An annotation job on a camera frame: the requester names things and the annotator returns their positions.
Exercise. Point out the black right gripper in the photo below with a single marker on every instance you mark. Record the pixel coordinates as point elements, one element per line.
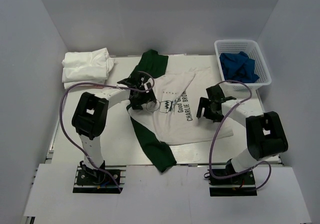
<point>204,103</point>

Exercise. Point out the white plastic basket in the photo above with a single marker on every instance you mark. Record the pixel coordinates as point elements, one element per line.
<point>251,48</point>

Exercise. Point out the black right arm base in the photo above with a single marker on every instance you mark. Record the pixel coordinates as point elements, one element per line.
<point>243,185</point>

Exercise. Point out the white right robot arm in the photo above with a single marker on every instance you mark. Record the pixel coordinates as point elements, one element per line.
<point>265,136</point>

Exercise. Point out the white green raglan t-shirt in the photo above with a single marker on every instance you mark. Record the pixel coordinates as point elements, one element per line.
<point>171,120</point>

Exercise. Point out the blue crumpled t-shirt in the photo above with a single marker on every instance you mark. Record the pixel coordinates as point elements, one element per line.
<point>238,67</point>

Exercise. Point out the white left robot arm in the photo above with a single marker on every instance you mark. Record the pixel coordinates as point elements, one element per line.
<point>90,114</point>

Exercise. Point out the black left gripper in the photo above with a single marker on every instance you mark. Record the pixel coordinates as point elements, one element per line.
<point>147,97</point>

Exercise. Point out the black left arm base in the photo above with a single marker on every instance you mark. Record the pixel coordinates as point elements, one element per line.
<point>88,181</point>

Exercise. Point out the folded white t-shirt stack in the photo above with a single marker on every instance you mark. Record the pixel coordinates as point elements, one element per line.
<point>94,67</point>

